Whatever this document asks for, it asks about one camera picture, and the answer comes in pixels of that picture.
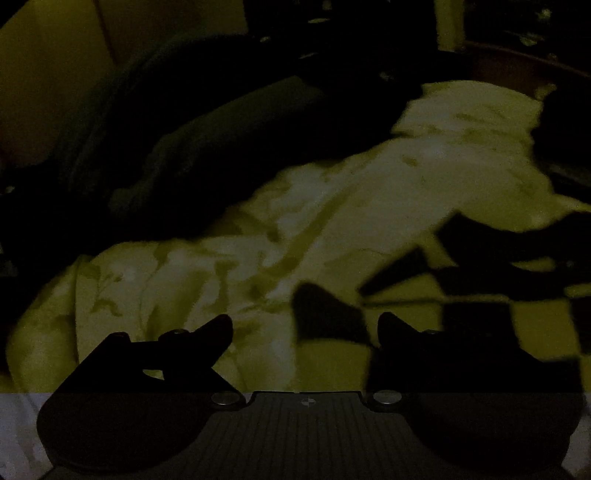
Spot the light crumpled blanket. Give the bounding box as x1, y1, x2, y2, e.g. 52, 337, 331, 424
0, 79, 591, 480

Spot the dark cloth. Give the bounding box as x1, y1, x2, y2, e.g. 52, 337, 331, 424
0, 32, 426, 278
529, 82, 591, 185

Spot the black and white checkered garment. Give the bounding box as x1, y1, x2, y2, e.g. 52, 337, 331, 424
292, 210, 591, 394

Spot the brown wooden furniture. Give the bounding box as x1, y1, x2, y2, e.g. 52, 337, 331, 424
462, 39, 591, 95

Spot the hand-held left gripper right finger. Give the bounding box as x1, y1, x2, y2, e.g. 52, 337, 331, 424
364, 311, 558, 411

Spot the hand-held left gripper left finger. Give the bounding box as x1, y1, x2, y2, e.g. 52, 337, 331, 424
52, 314, 247, 411

